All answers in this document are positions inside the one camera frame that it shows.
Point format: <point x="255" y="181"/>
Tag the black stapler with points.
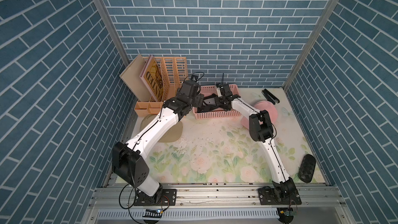
<point x="270" y="97"/>

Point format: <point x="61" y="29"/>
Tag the black round object on mat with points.
<point x="307" y="168"/>

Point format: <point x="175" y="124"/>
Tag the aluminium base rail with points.
<point x="219" y="204"/>

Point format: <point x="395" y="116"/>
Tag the black baseball cap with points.
<point x="208" y="104"/>

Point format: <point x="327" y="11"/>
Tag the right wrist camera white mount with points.
<point x="220" y="89"/>

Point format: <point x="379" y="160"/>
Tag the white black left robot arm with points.
<point x="128" y="159"/>

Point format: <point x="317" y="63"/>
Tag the beige flat board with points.
<point x="131" y="77"/>

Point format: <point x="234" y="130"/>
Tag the peach plastic desk organizer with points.
<point x="162" y="76"/>

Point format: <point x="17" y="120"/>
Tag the pink perforated plastic basket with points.
<point x="217" y="113"/>

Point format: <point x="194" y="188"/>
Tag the wanted poster book pink edge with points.
<point x="152" y="78"/>

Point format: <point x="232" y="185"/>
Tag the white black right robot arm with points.
<point x="263" y="131"/>

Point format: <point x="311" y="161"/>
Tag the beige baseball cap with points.
<point x="172" y="135"/>

